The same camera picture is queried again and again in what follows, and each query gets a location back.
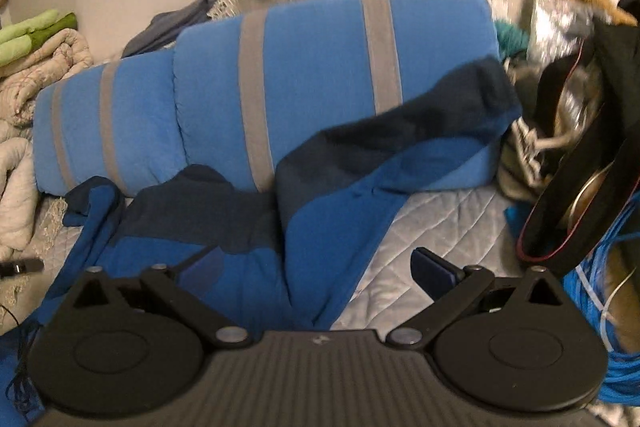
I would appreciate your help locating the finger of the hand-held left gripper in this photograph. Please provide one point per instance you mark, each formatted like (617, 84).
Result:
(20, 267)

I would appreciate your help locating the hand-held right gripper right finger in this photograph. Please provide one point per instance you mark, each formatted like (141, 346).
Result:
(435, 274)

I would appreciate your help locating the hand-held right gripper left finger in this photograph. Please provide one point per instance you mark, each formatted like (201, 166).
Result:
(200, 272)

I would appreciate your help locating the blue and navy fleece jacket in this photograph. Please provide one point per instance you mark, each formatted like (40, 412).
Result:
(325, 232)

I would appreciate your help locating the grey quilted bedspread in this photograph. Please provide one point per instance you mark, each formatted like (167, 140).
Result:
(430, 227)

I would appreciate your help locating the bright blue cloth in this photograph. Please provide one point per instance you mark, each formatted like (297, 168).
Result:
(515, 217)

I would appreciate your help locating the beige patterned bag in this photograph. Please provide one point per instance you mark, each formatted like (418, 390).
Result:
(525, 167)

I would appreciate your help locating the blue grey-striped pillow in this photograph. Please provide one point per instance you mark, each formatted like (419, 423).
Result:
(320, 72)
(140, 132)

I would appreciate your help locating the black bag with red trim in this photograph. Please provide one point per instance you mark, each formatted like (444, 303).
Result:
(575, 187)

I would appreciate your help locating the beige quilted blanket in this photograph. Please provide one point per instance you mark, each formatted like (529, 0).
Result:
(40, 77)

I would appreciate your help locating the green cloth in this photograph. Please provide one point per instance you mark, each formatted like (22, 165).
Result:
(30, 37)

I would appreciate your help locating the teal cloth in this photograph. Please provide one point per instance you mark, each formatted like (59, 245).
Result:
(512, 38)

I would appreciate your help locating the grey cloth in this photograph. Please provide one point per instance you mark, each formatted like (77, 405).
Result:
(170, 24)

